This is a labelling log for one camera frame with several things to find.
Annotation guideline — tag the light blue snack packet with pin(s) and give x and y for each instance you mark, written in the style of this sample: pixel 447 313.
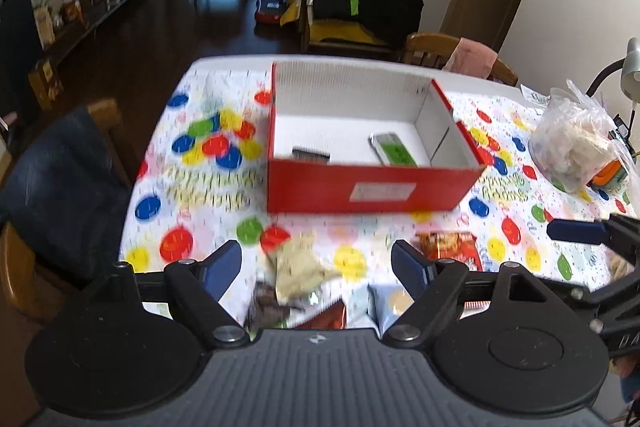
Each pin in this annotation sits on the light blue snack packet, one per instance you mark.
pixel 392 304

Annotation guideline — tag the grey desk lamp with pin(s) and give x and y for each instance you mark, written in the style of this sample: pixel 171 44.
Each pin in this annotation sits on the grey desk lamp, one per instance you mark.
pixel 631 72

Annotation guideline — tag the beige paper bag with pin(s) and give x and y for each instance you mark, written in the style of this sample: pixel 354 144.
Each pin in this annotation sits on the beige paper bag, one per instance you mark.
pixel 44 24

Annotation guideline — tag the small black packet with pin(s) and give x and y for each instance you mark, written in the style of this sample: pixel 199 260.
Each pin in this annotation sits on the small black packet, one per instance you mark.
pixel 311 154

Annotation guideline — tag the green snack packet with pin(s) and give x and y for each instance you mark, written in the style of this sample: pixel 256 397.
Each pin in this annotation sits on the green snack packet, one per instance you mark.
pixel 395 151

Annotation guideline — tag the pink cloth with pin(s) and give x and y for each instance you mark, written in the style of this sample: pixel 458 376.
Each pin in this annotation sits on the pink cloth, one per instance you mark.
pixel 472 57

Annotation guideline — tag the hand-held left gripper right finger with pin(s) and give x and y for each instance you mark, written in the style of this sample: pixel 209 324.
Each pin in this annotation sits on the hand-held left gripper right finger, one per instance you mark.
pixel 409 268

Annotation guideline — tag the clear plastic bag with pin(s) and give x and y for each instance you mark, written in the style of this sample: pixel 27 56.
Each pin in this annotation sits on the clear plastic bag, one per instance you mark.
pixel 570 142

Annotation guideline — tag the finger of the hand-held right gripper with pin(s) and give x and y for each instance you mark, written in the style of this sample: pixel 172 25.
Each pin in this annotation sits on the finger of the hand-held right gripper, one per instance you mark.
pixel 575 232
pixel 615 292

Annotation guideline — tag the small red snack packet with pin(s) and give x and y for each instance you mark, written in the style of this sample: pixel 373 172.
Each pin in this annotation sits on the small red snack packet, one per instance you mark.
pixel 327 318

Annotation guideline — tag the wooden bench sofa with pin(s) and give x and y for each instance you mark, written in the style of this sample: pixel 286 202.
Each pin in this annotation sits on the wooden bench sofa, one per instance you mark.
pixel 340 32

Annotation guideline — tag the red cardboard box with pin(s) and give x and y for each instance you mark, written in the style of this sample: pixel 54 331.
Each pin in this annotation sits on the red cardboard box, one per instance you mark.
pixel 370 194

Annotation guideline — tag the red toy car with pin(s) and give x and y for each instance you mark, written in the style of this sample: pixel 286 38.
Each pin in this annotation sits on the red toy car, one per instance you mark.
pixel 270 11

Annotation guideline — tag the wooden chair with cloth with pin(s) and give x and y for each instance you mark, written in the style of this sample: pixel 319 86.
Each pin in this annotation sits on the wooden chair with cloth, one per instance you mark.
pixel 430 49

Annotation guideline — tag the dark chair cushion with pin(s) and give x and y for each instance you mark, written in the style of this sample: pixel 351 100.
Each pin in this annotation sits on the dark chair cushion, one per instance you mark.
pixel 65 187

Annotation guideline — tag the beige snack packet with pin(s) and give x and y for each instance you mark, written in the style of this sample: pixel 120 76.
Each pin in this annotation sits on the beige snack packet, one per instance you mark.
pixel 300 269

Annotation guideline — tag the orange plastic toy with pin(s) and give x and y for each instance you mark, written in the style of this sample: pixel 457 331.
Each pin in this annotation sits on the orange plastic toy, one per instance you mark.
pixel 607 174

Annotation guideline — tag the brown cookie packet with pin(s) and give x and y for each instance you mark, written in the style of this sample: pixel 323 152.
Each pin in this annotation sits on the brown cookie packet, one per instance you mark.
pixel 267 307

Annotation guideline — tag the large red snack packet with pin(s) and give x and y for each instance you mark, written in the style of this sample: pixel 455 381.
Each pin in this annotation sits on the large red snack packet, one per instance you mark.
pixel 450 249

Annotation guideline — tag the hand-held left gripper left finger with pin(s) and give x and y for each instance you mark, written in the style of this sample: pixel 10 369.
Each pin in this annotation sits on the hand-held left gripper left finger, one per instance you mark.
pixel 226 268

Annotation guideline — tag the yellow paper bag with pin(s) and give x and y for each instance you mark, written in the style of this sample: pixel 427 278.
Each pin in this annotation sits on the yellow paper bag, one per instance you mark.
pixel 46 82

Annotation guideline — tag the long dark tv cabinet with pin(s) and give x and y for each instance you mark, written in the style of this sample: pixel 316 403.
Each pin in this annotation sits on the long dark tv cabinet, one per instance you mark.
pixel 100 14

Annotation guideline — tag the black tall cabinet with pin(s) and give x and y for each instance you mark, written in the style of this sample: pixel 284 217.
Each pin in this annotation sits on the black tall cabinet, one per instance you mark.
pixel 17 42

